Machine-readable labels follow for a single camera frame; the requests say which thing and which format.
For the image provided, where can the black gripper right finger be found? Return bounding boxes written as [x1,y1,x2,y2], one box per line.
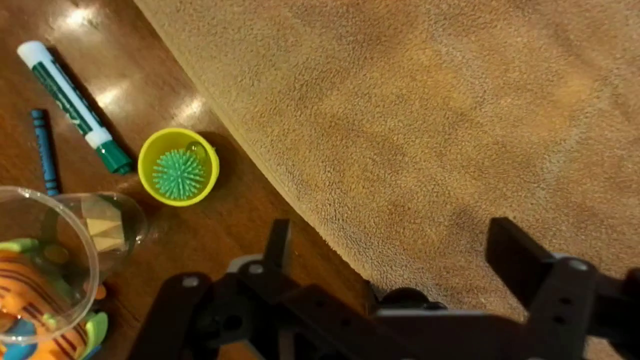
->
[484,215,640,360]

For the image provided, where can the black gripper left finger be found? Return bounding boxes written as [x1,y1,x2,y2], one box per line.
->
[125,217,375,360]

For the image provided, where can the black clamp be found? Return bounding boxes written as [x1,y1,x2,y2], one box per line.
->
[364,284,449,315]

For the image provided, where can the orange toy truck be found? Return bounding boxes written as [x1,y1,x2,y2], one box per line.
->
[0,236,111,360]

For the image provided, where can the small wooden block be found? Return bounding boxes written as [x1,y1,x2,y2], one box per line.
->
[81,209,128,255]

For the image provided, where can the teal spiky ball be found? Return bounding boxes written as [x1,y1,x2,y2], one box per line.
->
[152,145,207,199]

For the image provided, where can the small yellow cup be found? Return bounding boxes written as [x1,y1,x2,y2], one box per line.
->
[135,126,222,208]

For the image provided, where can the clear plastic cup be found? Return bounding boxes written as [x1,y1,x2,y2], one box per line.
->
[0,185,149,345]

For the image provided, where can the blue crayon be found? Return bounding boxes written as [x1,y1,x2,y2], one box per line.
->
[30,107,61,199]

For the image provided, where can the large orange towel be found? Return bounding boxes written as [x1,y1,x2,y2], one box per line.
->
[132,0,640,360]

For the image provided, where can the green white marker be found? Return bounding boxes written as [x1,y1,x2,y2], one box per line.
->
[15,38,135,175]

